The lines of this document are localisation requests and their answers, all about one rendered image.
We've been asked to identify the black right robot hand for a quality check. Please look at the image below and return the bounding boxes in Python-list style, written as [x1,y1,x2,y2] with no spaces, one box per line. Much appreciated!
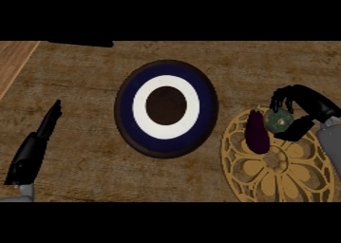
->
[269,84,341,142]

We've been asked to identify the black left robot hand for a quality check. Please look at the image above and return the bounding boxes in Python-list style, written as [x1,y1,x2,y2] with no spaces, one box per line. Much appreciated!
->
[3,99,64,186]

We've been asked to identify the green round squash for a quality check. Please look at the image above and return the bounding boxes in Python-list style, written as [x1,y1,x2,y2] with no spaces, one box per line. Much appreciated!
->
[263,106,297,135]

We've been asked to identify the yellow openwork round placemat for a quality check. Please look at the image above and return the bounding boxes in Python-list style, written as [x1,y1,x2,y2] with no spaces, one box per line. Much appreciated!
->
[219,107,337,203]

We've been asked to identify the blue and white round plate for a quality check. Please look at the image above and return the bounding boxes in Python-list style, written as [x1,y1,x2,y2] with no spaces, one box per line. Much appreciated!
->
[112,59,220,159]

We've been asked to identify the dark purple eggplant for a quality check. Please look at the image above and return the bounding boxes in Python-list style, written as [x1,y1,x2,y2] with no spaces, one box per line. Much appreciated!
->
[242,105,272,156]

